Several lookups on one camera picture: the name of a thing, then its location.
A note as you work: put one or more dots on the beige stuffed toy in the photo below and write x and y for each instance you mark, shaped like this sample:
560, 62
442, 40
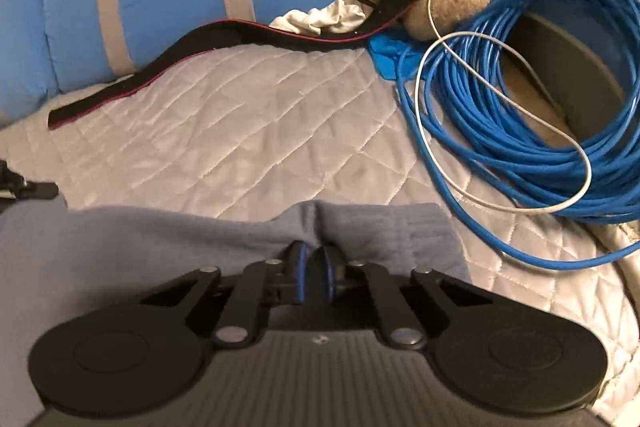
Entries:
450, 2

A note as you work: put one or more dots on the grey quilted bedspread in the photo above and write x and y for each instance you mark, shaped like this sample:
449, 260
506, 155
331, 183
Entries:
250, 132

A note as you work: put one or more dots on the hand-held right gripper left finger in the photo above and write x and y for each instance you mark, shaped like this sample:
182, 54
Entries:
299, 274

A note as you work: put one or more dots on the white cloth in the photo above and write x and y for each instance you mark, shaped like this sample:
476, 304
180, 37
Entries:
325, 17

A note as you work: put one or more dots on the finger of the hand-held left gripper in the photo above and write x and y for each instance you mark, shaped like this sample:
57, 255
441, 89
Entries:
35, 189

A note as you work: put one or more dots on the grey-blue fleece garment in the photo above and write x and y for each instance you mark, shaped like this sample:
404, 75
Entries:
125, 247

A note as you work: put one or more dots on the small blue cloth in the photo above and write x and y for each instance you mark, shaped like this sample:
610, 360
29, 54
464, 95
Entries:
387, 52

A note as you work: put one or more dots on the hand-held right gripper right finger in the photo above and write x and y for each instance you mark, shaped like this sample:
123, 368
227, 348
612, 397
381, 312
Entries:
327, 277

